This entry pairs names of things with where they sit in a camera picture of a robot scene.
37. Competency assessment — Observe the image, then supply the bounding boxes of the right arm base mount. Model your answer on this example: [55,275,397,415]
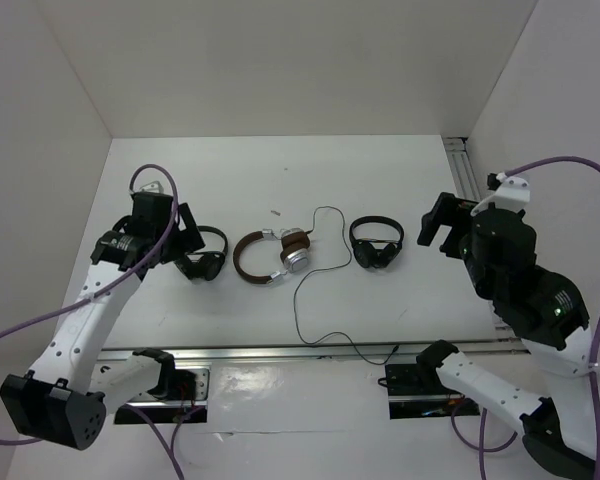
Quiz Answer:
[377,364,479,420]

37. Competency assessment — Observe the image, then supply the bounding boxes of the right black headphones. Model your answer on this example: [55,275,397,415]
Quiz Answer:
[349,215,405,269]

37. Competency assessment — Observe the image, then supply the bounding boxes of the brown silver headphones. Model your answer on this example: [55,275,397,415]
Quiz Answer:
[232,228,312,286]

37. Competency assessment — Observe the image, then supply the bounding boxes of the thin black headphone cable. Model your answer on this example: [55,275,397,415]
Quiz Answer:
[293,205,400,365]

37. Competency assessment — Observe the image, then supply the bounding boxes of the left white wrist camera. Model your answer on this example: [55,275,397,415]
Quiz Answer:
[139,180,165,194]

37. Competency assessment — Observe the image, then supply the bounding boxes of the left black headphones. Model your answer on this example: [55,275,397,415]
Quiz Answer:
[174,226,229,282]

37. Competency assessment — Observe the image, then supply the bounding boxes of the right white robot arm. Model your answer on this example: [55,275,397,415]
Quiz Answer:
[416,193,600,479]

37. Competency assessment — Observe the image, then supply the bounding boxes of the aluminium side rail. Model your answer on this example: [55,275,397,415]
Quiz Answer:
[442,137,511,340]

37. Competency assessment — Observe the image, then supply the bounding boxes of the black headphones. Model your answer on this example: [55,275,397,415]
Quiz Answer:
[349,215,405,269]
[174,226,229,282]

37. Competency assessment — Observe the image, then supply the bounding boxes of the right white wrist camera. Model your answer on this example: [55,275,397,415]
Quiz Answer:
[471,172,531,217]

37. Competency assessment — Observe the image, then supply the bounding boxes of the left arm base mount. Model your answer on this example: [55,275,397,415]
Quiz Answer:
[114,366,211,425]

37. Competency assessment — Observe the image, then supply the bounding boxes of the aluminium front rail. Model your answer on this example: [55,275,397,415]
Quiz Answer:
[98,338,528,363]

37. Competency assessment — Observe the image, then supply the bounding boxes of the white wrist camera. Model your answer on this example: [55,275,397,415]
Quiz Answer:
[139,180,165,194]
[471,172,531,217]

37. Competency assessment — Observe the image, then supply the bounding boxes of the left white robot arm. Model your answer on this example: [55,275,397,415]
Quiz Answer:
[0,192,204,450]

